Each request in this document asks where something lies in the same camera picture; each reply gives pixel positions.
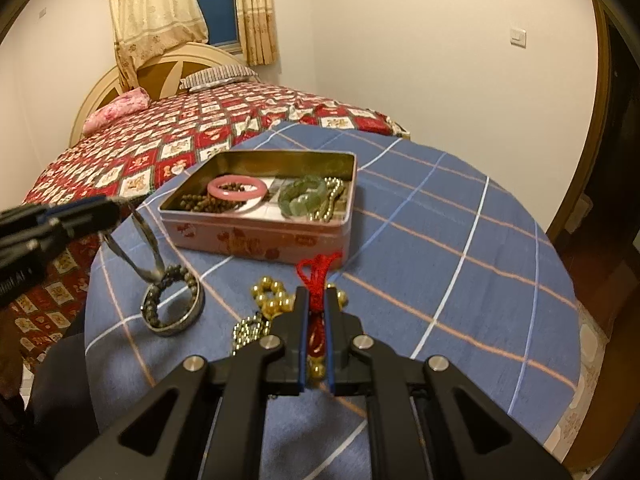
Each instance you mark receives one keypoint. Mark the striped pillow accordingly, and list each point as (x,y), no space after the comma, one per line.
(216,76)

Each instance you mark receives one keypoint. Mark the pink metal tin box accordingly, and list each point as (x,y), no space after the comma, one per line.
(317,206)

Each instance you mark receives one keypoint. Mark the right beige curtain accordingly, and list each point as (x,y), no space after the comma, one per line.
(257,31)

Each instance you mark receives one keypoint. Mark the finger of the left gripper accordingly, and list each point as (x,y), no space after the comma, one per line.
(86,222)
(41,210)

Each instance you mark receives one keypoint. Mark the beige curtain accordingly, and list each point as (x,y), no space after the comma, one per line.
(146,29)
(257,31)

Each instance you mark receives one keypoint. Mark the left beige curtain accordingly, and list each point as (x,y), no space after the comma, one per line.
(146,29)

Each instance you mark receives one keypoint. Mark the red knotted cord pendant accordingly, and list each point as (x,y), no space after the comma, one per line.
(312,273)

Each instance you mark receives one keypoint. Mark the red patchwork bedspread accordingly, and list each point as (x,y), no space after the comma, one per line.
(135,155)

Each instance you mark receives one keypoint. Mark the printed paper booklet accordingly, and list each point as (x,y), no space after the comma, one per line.
(267,206)

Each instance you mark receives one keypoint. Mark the white wall switch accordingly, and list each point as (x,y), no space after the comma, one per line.
(518,37)

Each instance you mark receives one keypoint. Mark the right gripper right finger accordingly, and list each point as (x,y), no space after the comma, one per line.
(426,419)

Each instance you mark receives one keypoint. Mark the pink floral pillow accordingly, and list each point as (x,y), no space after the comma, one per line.
(130,102)

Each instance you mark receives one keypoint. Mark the silver metal bangle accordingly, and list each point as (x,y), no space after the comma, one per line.
(173,305)

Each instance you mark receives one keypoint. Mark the cream wooden headboard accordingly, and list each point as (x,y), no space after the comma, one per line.
(160,77)

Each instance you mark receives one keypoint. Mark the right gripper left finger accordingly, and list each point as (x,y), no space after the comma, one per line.
(205,419)

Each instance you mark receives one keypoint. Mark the silver watch band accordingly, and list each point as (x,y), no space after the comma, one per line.
(152,274)

